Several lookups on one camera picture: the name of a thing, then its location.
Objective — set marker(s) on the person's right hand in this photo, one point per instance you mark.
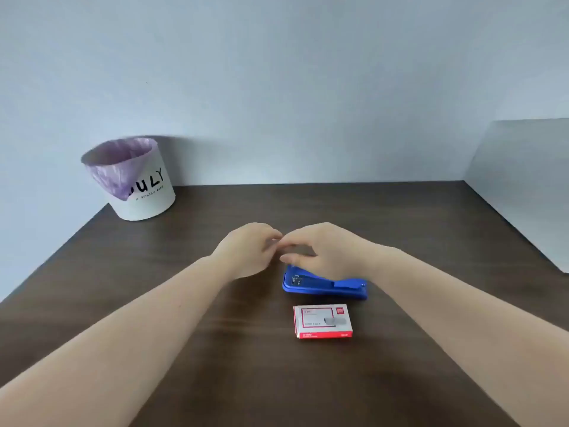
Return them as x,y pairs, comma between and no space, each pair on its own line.
331,251

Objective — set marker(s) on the person's left hand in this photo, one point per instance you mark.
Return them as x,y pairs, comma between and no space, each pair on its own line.
242,254

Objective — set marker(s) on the person's right thumb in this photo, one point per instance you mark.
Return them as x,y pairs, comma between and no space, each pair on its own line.
295,261

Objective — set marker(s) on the person's left fingers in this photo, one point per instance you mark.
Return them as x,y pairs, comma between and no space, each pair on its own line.
271,237

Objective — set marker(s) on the person's left forearm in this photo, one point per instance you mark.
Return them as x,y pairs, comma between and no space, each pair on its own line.
111,340

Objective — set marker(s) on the person's right forearm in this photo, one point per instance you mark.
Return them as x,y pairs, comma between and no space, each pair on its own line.
475,333

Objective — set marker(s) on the blue stapler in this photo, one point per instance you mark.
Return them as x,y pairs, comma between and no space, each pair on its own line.
326,285

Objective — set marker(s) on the red and white staple box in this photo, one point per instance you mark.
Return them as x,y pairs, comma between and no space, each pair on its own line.
322,322

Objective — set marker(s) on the white round waste bin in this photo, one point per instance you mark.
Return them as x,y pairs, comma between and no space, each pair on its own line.
135,184

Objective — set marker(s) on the purple plastic bin liner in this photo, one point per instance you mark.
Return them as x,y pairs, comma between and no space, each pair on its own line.
118,166

